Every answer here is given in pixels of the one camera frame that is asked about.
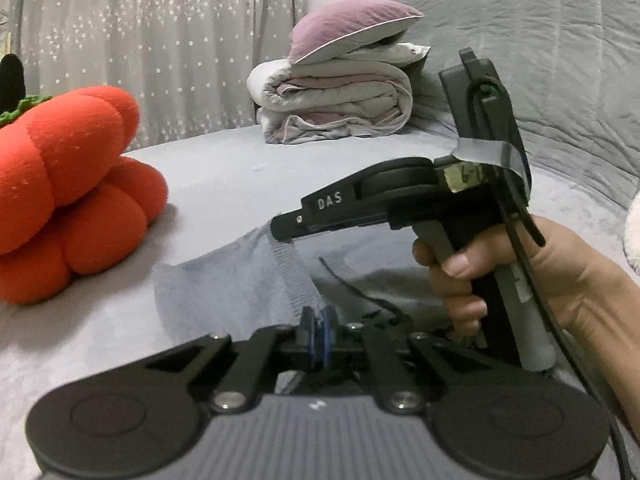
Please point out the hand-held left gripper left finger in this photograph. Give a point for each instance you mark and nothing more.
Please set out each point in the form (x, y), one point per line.
(307, 332)

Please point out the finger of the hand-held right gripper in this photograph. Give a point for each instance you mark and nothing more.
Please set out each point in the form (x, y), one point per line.
(290, 227)

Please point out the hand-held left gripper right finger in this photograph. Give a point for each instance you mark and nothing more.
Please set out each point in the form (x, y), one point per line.
(330, 332)

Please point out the grey knit sweater black pattern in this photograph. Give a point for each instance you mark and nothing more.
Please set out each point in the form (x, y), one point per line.
(240, 280)

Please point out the person's right forearm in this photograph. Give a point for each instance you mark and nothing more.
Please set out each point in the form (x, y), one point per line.
(615, 320)

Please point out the person's right hand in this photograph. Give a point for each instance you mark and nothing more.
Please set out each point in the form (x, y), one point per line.
(457, 300)

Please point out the grey bed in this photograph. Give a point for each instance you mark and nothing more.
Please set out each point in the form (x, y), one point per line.
(225, 175)

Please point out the folded white pink quilt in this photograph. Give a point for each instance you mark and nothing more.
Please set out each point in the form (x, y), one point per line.
(340, 100)

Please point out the purple pillow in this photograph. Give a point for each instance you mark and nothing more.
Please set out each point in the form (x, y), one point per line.
(350, 27)

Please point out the grey quilted bed cover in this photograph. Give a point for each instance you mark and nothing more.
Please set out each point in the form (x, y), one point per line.
(565, 45)

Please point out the orange pumpkin plush cushion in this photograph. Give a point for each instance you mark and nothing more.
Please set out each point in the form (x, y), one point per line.
(75, 180)

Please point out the grey star print curtain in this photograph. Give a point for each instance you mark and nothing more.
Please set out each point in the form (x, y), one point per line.
(150, 45)

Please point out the white fluffy plush toy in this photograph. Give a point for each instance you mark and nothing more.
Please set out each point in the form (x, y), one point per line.
(634, 235)

